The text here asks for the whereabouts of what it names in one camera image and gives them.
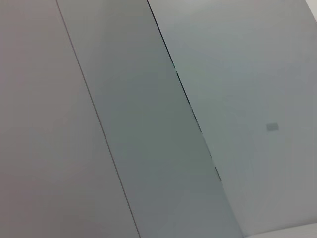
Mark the grey wall plate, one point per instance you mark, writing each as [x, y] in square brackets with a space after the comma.
[272, 127]

